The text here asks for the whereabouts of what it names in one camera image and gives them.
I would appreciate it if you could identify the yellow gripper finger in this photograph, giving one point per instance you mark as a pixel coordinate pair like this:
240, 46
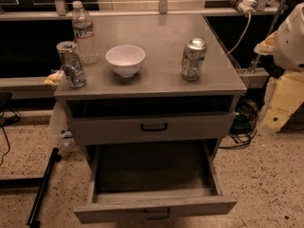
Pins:
287, 98
267, 46

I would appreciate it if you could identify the yellow crumpled bag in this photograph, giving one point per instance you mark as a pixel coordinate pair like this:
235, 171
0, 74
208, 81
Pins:
54, 79

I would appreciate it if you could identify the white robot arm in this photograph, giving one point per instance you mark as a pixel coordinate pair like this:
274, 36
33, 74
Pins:
286, 45

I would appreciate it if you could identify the grey drawer cabinet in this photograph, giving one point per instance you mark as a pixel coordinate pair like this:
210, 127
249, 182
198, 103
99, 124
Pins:
159, 88

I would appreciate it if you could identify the open lower drawer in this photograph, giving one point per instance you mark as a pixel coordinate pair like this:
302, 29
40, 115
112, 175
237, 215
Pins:
153, 180

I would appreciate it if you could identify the tall slim drink can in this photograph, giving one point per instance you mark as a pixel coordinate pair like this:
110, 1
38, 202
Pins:
71, 64

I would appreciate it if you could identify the clear plastic water bottle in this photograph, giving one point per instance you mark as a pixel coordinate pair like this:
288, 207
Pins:
84, 33

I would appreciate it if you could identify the closed upper drawer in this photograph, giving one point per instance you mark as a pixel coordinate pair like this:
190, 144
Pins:
143, 129

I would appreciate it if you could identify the white ceramic bowl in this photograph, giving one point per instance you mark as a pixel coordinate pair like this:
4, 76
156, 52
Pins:
125, 60

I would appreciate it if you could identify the clear plastic bag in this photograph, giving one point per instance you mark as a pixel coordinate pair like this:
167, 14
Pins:
59, 129

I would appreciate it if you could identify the black floor stand bar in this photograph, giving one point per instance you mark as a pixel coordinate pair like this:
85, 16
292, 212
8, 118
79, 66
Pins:
33, 222

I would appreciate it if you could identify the silver 7up soda can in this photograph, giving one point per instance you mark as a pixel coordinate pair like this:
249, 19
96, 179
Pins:
192, 58

